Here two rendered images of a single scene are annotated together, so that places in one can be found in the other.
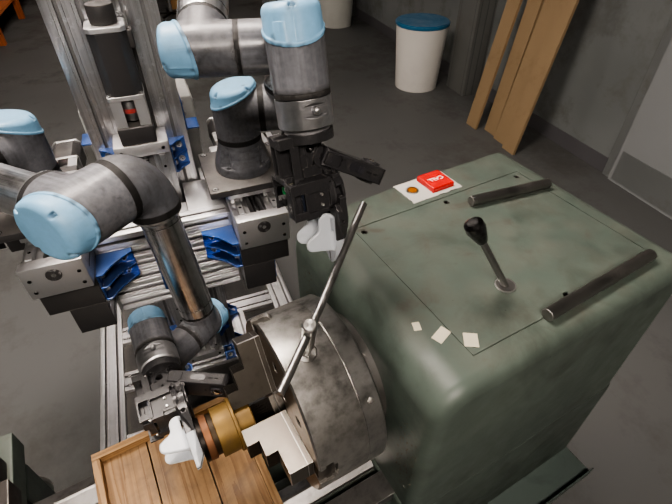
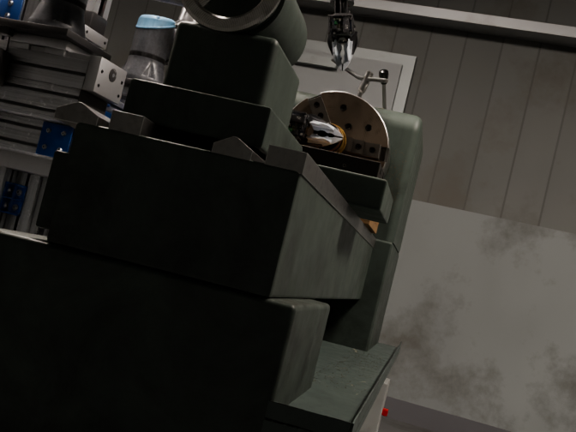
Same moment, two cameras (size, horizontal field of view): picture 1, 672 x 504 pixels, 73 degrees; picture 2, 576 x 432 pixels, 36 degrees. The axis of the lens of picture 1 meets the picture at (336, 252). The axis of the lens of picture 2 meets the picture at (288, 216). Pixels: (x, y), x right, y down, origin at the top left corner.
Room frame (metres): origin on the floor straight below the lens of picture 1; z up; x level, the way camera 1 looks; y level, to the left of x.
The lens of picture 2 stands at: (-1.05, 2.02, 0.72)
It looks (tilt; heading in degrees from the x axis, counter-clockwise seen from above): 3 degrees up; 309
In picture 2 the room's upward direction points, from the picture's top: 14 degrees clockwise
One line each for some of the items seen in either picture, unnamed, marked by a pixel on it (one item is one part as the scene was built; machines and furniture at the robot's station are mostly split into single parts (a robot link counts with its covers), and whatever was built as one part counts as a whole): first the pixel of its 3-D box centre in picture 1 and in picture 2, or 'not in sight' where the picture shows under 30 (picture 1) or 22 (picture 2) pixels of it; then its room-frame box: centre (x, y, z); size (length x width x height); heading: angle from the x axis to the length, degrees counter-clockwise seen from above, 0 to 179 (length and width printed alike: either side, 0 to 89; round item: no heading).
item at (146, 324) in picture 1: (151, 335); not in sight; (0.58, 0.38, 1.08); 0.11 x 0.08 x 0.09; 28
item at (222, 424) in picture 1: (226, 427); (328, 140); (0.38, 0.19, 1.08); 0.09 x 0.09 x 0.09; 29
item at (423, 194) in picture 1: (426, 196); not in sight; (0.86, -0.21, 1.23); 0.13 x 0.08 x 0.06; 119
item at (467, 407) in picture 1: (463, 307); (339, 174); (0.67, -0.28, 1.06); 0.59 x 0.48 x 0.39; 119
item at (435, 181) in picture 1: (435, 182); not in sight; (0.87, -0.22, 1.26); 0.06 x 0.06 x 0.02; 29
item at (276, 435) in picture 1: (287, 451); (363, 149); (0.34, 0.08, 1.09); 0.12 x 0.11 x 0.05; 29
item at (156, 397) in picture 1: (164, 397); (285, 124); (0.44, 0.31, 1.08); 0.12 x 0.09 x 0.08; 28
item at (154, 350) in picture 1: (158, 361); not in sight; (0.51, 0.34, 1.08); 0.08 x 0.05 x 0.08; 118
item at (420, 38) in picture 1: (419, 53); not in sight; (4.73, -0.83, 0.31); 0.52 x 0.51 x 0.63; 111
